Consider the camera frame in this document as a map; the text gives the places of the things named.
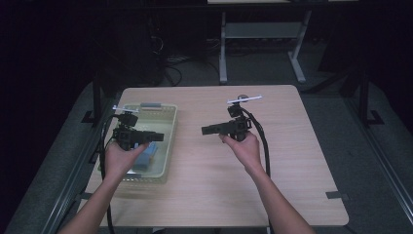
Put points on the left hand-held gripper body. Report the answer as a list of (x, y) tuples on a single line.
[(126, 135)]

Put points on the black metal stand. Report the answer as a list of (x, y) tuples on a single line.
[(364, 100), (96, 97)]

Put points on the pale yellow plastic basket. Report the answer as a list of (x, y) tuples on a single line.
[(164, 120)]

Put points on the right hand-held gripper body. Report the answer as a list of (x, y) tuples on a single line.
[(239, 126)]

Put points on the person's right hand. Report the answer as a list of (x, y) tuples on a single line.
[(248, 152)]

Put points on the person's left hand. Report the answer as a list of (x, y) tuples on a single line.
[(118, 161)]

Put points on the black tape strip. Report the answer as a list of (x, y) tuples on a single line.
[(85, 196), (337, 195)]

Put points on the blue knit glove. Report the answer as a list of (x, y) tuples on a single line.
[(144, 161)]

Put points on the white metal table frame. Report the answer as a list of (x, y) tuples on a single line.
[(263, 31)]

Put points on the grey metal rail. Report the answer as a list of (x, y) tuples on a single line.
[(73, 178), (380, 156)]

